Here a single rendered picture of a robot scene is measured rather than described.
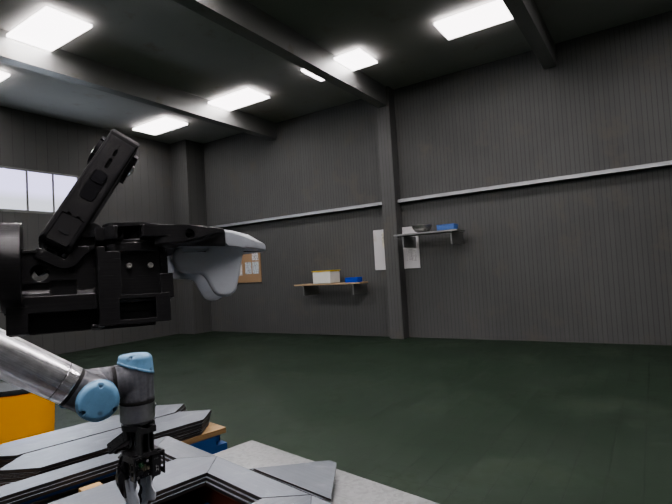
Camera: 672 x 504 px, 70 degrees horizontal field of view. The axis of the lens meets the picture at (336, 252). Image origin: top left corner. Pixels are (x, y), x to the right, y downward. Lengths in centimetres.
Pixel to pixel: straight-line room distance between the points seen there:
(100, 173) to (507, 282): 883
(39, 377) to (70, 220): 63
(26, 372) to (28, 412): 306
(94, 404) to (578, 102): 879
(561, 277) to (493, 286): 114
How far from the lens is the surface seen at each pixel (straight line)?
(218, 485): 156
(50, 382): 104
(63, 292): 43
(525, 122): 931
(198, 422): 211
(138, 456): 122
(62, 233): 43
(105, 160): 44
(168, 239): 41
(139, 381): 119
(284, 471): 169
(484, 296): 924
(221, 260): 44
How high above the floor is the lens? 142
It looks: 2 degrees up
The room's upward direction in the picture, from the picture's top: 3 degrees counter-clockwise
